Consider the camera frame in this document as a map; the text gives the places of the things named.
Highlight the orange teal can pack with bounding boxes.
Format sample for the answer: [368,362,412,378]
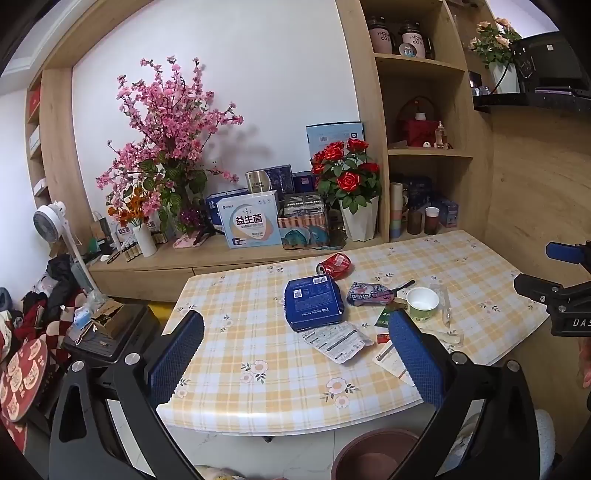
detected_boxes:
[277,211,329,251]

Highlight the pink blossom arrangement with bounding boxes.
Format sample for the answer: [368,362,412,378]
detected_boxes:
[96,56,245,234]

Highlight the dark grey box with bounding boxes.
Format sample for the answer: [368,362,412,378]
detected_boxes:
[283,192,325,217]

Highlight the dark blue patterned box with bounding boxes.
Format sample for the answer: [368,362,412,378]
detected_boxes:
[263,165,294,195]

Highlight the brown plastic bucket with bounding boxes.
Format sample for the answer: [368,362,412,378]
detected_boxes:
[331,428,421,480]

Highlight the white paper leaflet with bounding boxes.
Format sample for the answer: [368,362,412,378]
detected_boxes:
[372,342,416,386]

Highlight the row of small brown bottles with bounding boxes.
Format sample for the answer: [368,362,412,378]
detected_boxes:
[113,226,168,262]

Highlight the red basket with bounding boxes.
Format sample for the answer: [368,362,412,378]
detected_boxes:
[398,96,440,147]

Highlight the red round cushion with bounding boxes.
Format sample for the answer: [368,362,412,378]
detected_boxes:
[0,339,49,423]

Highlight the pink rose plant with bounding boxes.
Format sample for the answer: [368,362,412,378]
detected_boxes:
[468,17,522,65]

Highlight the paper bag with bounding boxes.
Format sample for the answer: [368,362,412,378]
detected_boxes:
[88,211,114,254]

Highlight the long clear plastic wrapper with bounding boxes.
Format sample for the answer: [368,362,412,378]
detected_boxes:
[431,282,452,329]

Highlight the green gold tea sachet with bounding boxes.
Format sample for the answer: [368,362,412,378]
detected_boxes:
[375,305,407,329]

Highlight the blue packet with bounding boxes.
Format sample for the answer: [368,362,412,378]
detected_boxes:
[283,273,347,332]

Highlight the cardboard box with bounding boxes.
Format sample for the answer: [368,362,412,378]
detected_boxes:
[90,301,125,337]

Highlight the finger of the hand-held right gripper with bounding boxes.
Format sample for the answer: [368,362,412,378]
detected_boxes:
[514,273,578,308]
[546,241,591,266]

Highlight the white cylindrical vase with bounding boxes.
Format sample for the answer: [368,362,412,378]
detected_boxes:
[132,223,158,258]

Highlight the black monitor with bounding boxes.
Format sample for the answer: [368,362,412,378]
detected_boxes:
[510,33,591,90]

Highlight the light blue tall box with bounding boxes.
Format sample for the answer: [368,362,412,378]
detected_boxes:
[305,121,365,160]

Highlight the black counter shelf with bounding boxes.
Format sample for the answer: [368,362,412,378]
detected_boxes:
[472,90,591,112]

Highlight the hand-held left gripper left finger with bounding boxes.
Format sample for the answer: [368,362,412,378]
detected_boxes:
[48,310,206,480]

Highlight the black stool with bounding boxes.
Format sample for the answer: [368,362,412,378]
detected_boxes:
[62,302,160,370]

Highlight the white green paper cup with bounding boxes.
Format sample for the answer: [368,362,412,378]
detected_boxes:
[405,287,440,321]

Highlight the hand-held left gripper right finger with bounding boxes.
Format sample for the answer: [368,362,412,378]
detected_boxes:
[387,310,541,480]

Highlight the white faceted flowerpot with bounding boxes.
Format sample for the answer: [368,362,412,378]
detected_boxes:
[338,196,380,241]

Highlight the red rose plant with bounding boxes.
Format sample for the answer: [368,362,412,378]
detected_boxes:
[310,137,382,215]

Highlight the silver tin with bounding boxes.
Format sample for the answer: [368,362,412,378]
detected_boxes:
[246,168,271,195]

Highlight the white blue carton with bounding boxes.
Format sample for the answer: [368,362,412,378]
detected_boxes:
[217,190,283,249]

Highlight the crushed red can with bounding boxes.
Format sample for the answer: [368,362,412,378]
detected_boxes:
[315,252,352,281]

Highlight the person's right hand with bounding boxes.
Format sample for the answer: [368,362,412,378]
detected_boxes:
[576,344,591,388]

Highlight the pile of clothes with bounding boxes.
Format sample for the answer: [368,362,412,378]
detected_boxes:
[0,254,93,356]

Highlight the purple small box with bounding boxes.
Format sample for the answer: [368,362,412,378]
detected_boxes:
[436,198,460,228]

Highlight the white fan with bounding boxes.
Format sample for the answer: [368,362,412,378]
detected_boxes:
[33,200,100,296]

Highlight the white printed sachet wrapper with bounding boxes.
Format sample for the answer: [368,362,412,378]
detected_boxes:
[300,320,374,365]

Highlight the pastel cup stack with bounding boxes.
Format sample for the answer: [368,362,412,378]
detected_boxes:
[389,181,409,239]

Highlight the dark blue gift box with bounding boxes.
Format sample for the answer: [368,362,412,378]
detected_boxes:
[402,178,435,209]

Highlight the orange flowers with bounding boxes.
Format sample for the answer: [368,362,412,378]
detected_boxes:
[107,187,151,228]

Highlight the pink wrapper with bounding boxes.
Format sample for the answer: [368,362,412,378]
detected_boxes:
[346,281,395,308]

